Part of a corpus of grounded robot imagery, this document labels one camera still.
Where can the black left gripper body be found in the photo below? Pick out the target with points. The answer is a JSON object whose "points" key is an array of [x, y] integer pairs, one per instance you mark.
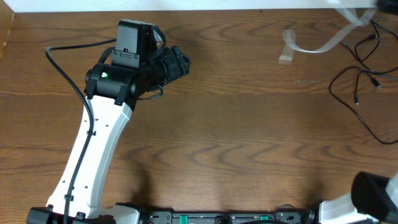
{"points": [[179, 62]]}

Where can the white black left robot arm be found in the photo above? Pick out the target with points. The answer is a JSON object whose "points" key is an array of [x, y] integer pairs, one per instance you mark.
{"points": [[135, 66]]}

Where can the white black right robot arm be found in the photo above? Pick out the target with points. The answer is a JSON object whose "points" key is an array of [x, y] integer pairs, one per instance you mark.
{"points": [[373, 199]]}

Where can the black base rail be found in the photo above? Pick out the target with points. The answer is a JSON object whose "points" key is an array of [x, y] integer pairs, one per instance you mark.
{"points": [[168, 216]]}

